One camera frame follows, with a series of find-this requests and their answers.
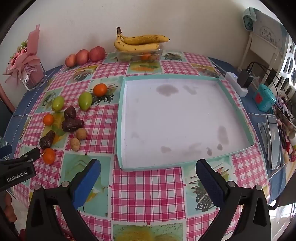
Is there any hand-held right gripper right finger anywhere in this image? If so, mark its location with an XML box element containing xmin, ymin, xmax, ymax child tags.
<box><xmin>195</xmin><ymin>159</ymin><xmax>272</xmax><ymax>241</ymax></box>

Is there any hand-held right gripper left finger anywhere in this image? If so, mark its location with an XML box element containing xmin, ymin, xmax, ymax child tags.
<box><xmin>25</xmin><ymin>159</ymin><xmax>102</xmax><ymax>241</ymax></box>

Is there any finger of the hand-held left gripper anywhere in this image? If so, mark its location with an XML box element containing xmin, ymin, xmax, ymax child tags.
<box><xmin>0</xmin><ymin>144</ymin><xmax>13</xmax><ymax>160</ymax></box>
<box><xmin>0</xmin><ymin>148</ymin><xmax>41</xmax><ymax>167</ymax></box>

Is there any dark brown wrinkled date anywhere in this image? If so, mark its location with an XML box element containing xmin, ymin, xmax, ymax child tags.
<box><xmin>39</xmin><ymin>130</ymin><xmax>56</xmax><ymax>150</ymax></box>
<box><xmin>61</xmin><ymin>118</ymin><xmax>85</xmax><ymax>133</ymax></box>
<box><xmin>64</xmin><ymin>106</ymin><xmax>77</xmax><ymax>120</ymax></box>

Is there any brown longan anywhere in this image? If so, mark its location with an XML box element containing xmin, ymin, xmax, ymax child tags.
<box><xmin>75</xmin><ymin>128</ymin><xmax>88</xmax><ymax>141</ymax></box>
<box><xmin>70</xmin><ymin>138</ymin><xmax>81</xmax><ymax>151</ymax></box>

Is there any green jujube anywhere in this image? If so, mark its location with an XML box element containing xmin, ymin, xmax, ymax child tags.
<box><xmin>78</xmin><ymin>92</ymin><xmax>93</xmax><ymax>110</ymax></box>
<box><xmin>51</xmin><ymin>96</ymin><xmax>65</xmax><ymax>112</ymax></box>

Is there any white tray teal rim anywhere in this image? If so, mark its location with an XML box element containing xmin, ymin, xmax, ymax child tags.
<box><xmin>116</xmin><ymin>74</ymin><xmax>255</xmax><ymax>172</ymax></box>

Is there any person's left hand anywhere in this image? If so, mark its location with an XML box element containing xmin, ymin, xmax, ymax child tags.
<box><xmin>0</xmin><ymin>192</ymin><xmax>18</xmax><ymax>223</ymax></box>

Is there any pink checked tablecloth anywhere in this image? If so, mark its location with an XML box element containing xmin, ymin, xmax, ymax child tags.
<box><xmin>13</xmin><ymin>51</ymin><xmax>271</xmax><ymax>241</ymax></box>

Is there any silver metal tool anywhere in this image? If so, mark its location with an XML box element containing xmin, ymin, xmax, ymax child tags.
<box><xmin>257</xmin><ymin>122</ymin><xmax>270</xmax><ymax>161</ymax></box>

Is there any grey smartphone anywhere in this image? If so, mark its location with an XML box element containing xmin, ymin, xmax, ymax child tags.
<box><xmin>266</xmin><ymin>114</ymin><xmax>282</xmax><ymax>170</ymax></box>

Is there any clear acrylic vase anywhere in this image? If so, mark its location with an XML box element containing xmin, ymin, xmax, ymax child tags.
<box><xmin>21</xmin><ymin>61</ymin><xmax>46</xmax><ymax>91</ymax></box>

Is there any colourful small clutter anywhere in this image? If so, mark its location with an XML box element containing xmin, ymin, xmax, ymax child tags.
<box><xmin>274</xmin><ymin>96</ymin><xmax>296</xmax><ymax>163</ymax></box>

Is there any pink flower bouquet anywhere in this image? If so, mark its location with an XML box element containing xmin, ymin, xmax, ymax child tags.
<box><xmin>3</xmin><ymin>24</ymin><xmax>42</xmax><ymax>87</ymax></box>

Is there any teal device red label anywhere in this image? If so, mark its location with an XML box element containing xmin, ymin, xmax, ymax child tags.
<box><xmin>252</xmin><ymin>84</ymin><xmax>277</xmax><ymax>112</ymax></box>

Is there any small red apple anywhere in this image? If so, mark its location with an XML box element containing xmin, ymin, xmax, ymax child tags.
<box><xmin>65</xmin><ymin>54</ymin><xmax>77</xmax><ymax>68</ymax></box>

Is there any white power strip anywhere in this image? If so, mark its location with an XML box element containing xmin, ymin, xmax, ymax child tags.
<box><xmin>225</xmin><ymin>72</ymin><xmax>248</xmax><ymax>97</ymax></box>

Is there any black charger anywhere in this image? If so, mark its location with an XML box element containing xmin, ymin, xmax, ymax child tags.
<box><xmin>237</xmin><ymin>69</ymin><xmax>255</xmax><ymax>89</ymax></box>

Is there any medium red apple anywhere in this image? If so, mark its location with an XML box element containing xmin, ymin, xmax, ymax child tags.
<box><xmin>76</xmin><ymin>49</ymin><xmax>90</xmax><ymax>65</ymax></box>

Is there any large red apple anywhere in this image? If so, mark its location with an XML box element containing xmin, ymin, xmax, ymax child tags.
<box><xmin>89</xmin><ymin>46</ymin><xmax>106</xmax><ymax>62</ymax></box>

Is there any clear plastic container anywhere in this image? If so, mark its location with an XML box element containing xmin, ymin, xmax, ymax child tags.
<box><xmin>115</xmin><ymin>44</ymin><xmax>164</xmax><ymax>62</ymax></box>

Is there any white wooden chair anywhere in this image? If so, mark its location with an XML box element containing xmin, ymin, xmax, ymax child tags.
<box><xmin>239</xmin><ymin>31</ymin><xmax>281</xmax><ymax>73</ymax></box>

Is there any white lattice rack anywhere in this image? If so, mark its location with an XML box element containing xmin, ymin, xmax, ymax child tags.
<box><xmin>279</xmin><ymin>38</ymin><xmax>296</xmax><ymax>95</ymax></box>

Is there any yellow banana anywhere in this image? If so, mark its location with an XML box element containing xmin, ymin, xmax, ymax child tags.
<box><xmin>116</xmin><ymin>27</ymin><xmax>171</xmax><ymax>45</ymax></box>
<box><xmin>114</xmin><ymin>35</ymin><xmax>160</xmax><ymax>52</ymax></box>

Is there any teal patterned bag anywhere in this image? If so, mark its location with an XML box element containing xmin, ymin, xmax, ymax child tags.
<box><xmin>242</xmin><ymin>7</ymin><xmax>257</xmax><ymax>31</ymax></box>

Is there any pale printed cloth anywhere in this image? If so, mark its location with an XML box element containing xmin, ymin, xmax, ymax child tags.
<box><xmin>253</xmin><ymin>8</ymin><xmax>288</xmax><ymax>50</ymax></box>

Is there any brown curved wooden rail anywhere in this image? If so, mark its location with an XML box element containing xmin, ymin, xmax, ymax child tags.
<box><xmin>0</xmin><ymin>82</ymin><xmax>16</xmax><ymax>114</ymax></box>

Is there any black cable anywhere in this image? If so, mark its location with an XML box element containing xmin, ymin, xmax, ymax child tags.
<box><xmin>247</xmin><ymin>61</ymin><xmax>296</xmax><ymax>100</ymax></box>

